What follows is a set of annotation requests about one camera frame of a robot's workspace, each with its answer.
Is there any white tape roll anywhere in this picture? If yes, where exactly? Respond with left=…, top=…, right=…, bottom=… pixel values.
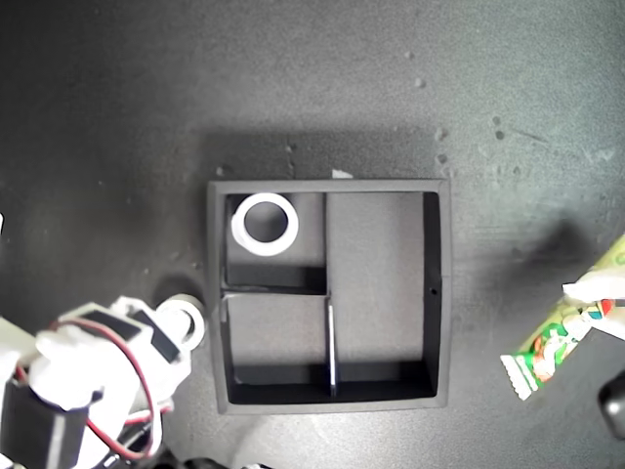
left=229, top=192, right=300, bottom=259
left=154, top=292, right=207, bottom=352

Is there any green printed snack bar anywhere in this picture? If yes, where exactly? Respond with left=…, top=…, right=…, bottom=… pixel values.
left=499, top=234, right=625, bottom=403

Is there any black tray with wells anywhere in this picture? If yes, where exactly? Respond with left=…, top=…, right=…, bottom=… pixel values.
left=205, top=178, right=453, bottom=416

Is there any red arm wire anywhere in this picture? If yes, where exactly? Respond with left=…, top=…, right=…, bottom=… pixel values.
left=58, top=317, right=165, bottom=461

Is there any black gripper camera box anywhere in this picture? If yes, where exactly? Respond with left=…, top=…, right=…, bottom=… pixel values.
left=597, top=369, right=625, bottom=437

